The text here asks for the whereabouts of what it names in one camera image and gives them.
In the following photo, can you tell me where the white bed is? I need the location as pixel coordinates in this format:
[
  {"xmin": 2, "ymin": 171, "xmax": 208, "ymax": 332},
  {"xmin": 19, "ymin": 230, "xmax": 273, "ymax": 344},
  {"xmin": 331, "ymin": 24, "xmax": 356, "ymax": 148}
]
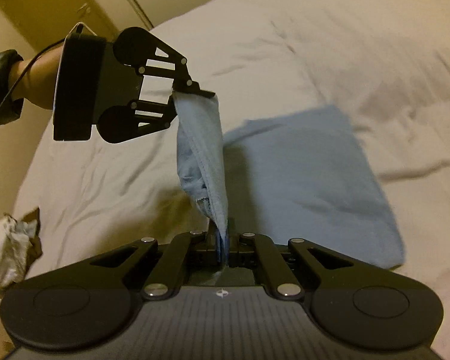
[{"xmin": 0, "ymin": 0, "xmax": 450, "ymax": 360}]

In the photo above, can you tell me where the white striped shirt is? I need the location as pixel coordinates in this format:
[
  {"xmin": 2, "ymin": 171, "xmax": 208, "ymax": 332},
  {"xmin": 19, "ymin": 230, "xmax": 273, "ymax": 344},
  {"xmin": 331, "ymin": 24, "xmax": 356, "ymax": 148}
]
[{"xmin": 0, "ymin": 213, "xmax": 37, "ymax": 290}]

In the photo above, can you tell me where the brown garment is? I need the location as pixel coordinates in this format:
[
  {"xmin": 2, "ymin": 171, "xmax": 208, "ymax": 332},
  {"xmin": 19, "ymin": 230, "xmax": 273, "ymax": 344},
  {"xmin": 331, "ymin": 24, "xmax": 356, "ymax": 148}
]
[{"xmin": 20, "ymin": 206, "xmax": 45, "ymax": 269}]

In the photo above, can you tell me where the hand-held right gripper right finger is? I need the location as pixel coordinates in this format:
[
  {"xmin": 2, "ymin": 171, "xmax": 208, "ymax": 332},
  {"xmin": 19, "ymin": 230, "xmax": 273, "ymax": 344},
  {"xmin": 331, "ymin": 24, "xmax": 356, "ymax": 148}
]
[{"xmin": 226, "ymin": 217, "xmax": 365, "ymax": 301}]

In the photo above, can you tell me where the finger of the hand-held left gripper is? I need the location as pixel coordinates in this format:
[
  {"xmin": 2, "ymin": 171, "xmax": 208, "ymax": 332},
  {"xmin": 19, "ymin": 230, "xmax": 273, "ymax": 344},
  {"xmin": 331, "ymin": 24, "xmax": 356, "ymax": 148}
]
[
  {"xmin": 129, "ymin": 94, "xmax": 181, "ymax": 136},
  {"xmin": 136, "ymin": 34, "xmax": 217, "ymax": 100}
]

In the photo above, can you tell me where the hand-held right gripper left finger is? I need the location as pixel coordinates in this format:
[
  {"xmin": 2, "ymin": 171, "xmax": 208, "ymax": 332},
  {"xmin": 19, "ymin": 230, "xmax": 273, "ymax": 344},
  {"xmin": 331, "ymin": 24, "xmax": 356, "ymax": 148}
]
[{"xmin": 88, "ymin": 220, "xmax": 223, "ymax": 301}]

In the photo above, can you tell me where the blue printed t-shirt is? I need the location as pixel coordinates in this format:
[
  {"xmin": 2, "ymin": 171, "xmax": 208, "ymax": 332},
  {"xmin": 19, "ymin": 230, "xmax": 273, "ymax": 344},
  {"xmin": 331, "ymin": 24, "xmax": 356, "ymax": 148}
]
[{"xmin": 172, "ymin": 91, "xmax": 406, "ymax": 271}]

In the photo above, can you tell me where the wooden door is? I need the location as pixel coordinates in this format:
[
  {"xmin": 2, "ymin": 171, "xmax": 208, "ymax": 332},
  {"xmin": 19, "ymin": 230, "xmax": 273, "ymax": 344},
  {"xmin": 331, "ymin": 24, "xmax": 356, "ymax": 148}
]
[{"xmin": 0, "ymin": 0, "xmax": 151, "ymax": 55}]

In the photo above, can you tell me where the person's left forearm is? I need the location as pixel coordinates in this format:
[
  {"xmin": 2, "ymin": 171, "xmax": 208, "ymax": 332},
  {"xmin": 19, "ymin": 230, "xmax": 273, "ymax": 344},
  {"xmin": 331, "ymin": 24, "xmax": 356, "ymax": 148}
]
[{"xmin": 0, "ymin": 48, "xmax": 65, "ymax": 133}]

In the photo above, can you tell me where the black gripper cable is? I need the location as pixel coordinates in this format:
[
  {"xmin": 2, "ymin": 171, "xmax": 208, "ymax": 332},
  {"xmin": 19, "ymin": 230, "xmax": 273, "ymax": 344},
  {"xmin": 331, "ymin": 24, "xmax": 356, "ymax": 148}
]
[{"xmin": 0, "ymin": 22, "xmax": 95, "ymax": 129}]

